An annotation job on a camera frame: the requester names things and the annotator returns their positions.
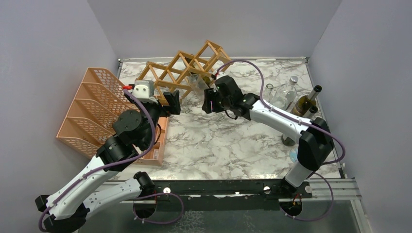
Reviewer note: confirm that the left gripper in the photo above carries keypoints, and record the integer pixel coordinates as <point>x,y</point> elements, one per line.
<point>174,102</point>

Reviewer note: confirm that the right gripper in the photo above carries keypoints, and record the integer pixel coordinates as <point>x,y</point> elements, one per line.
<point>210,95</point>

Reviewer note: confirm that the tall clear glass bottle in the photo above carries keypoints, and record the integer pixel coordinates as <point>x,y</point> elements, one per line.
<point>198,85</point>

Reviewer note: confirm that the dark green wine bottle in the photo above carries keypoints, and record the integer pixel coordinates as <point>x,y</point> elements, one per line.
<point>196,68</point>

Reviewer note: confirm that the wooden wine rack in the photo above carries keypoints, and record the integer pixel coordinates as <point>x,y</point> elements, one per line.
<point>174,75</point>

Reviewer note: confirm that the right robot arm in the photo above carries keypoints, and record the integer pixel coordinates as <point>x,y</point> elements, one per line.
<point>312,136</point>

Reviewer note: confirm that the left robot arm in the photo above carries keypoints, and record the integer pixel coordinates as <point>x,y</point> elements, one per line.
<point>68,209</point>

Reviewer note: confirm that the clear square glass bottle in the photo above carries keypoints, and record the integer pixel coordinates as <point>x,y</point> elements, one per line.
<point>268,92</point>

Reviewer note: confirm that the clear bottle silver cap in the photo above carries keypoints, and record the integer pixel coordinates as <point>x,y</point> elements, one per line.
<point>285,94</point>

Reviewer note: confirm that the peach plastic file rack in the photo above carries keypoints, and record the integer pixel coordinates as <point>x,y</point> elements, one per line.
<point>97,104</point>

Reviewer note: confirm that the green wine bottle rear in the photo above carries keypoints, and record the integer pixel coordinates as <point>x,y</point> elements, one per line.
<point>305,102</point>

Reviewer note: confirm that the peach desk organizer tray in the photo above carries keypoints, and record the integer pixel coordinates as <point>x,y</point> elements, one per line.
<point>155,156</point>

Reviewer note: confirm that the blue white packaged item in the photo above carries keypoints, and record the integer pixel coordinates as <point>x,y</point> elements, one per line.
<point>293,155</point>

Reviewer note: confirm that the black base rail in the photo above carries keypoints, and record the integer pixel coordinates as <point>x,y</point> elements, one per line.
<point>233,195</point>

